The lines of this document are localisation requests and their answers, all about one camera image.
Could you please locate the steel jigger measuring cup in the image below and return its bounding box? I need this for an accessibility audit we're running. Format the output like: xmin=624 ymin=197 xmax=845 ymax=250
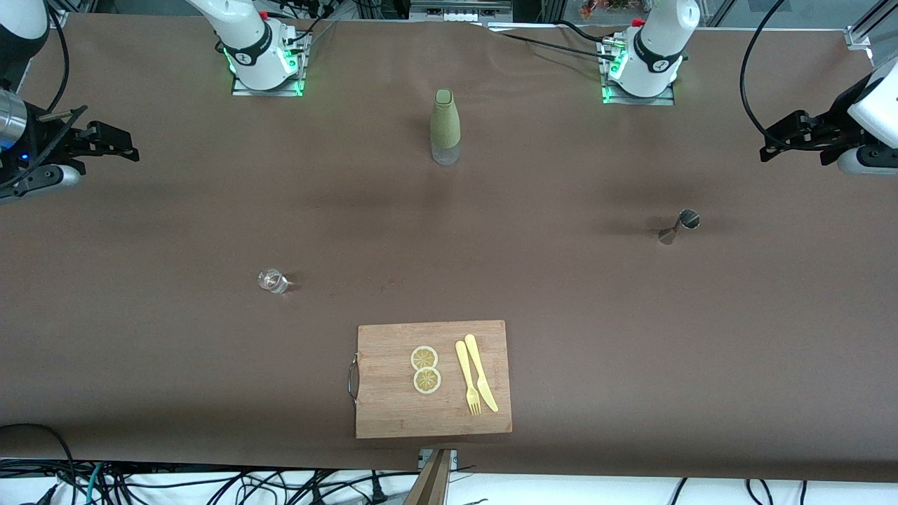
xmin=657 ymin=208 xmax=702 ymax=245

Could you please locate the clear glass shaker cup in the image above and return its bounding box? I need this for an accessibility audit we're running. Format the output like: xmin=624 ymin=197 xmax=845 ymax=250
xmin=257 ymin=268 xmax=290 ymax=296

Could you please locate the brown table cloth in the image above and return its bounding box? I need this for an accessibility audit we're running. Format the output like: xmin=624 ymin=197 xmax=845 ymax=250
xmin=0 ymin=13 xmax=898 ymax=485

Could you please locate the green sleeved glass bottle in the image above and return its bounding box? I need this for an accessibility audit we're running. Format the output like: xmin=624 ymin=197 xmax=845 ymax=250
xmin=430 ymin=88 xmax=462 ymax=166

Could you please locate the grey power strip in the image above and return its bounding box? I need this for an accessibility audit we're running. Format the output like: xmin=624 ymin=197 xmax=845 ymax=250
xmin=410 ymin=0 xmax=514 ymax=23

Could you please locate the wooden cutting board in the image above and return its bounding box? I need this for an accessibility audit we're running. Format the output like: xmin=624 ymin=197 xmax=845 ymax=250
xmin=347 ymin=320 xmax=513 ymax=440

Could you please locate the yellow plastic knife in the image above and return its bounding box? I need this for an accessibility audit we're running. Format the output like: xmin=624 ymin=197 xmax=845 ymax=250
xmin=464 ymin=334 xmax=500 ymax=413

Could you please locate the yellow plastic fork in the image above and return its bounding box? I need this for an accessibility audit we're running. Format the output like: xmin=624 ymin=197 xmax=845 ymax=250
xmin=455 ymin=340 xmax=483 ymax=417

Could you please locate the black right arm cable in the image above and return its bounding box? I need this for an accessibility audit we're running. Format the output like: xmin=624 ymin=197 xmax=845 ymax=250
xmin=41 ymin=0 xmax=71 ymax=113

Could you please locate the aluminium frame profile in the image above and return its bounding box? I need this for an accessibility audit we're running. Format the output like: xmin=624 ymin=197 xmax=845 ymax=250
xmin=845 ymin=0 xmax=898 ymax=51

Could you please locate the teal cable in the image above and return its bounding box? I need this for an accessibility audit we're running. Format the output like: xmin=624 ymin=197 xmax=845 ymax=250
xmin=83 ymin=461 xmax=107 ymax=505

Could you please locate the wooden post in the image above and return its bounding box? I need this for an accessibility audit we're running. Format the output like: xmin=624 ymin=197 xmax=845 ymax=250
xmin=403 ymin=449 xmax=453 ymax=505

